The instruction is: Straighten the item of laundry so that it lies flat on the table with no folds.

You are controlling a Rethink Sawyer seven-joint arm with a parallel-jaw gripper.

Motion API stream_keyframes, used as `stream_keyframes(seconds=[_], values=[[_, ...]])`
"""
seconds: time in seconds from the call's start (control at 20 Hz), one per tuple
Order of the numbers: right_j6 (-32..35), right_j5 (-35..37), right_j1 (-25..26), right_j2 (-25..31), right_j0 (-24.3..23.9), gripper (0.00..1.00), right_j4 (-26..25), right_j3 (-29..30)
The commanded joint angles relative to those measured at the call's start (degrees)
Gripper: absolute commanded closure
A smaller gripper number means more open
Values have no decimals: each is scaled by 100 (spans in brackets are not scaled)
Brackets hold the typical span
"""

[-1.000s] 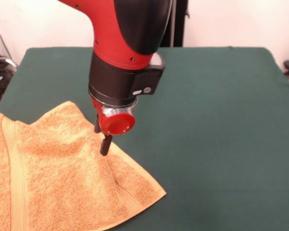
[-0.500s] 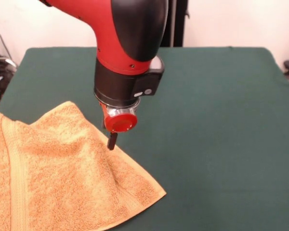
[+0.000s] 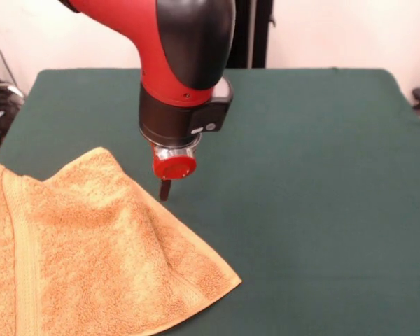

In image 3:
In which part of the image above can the white cable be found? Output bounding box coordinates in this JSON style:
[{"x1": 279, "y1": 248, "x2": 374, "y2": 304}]
[{"x1": 0, "y1": 82, "x2": 25, "y2": 99}]

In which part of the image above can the dark green table cloth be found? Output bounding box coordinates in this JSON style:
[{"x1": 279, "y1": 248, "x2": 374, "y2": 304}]
[{"x1": 0, "y1": 68, "x2": 420, "y2": 336}]

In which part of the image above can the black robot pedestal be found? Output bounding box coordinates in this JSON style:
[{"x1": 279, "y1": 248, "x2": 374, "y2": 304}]
[{"x1": 225, "y1": 0, "x2": 277, "y2": 70}]

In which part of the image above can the black cable pile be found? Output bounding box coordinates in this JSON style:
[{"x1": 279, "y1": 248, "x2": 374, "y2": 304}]
[{"x1": 0, "y1": 83, "x2": 25, "y2": 152}]

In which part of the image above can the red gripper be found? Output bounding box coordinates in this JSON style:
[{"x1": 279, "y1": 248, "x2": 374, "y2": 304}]
[{"x1": 149, "y1": 141, "x2": 198, "y2": 202}]

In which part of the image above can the orange terry towel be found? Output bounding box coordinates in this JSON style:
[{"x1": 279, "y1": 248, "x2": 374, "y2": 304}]
[{"x1": 0, "y1": 146, "x2": 243, "y2": 336}]

